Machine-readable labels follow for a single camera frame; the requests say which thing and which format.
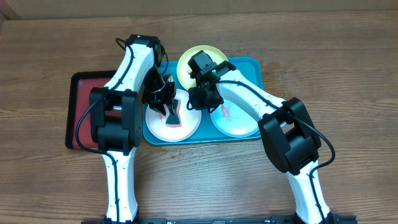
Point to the dark red tray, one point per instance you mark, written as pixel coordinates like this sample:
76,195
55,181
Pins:
80,87

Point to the light blue plate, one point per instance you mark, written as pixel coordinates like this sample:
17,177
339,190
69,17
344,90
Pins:
233,121

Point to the white pink plate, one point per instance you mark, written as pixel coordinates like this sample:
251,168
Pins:
189,121

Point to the teal plastic tray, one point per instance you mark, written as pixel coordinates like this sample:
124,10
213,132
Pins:
207,131

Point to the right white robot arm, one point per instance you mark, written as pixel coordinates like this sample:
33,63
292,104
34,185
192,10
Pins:
289,137

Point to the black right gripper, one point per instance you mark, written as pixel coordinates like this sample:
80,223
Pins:
198,95

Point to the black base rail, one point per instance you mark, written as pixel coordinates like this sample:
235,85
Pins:
275,219

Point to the red green sponge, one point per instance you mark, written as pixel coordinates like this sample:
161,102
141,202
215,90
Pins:
174,120

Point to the yellow plate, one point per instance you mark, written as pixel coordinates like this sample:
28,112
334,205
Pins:
183,70

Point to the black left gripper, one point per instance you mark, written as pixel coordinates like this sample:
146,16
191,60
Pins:
169,95

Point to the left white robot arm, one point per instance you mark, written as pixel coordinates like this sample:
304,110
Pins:
112,124

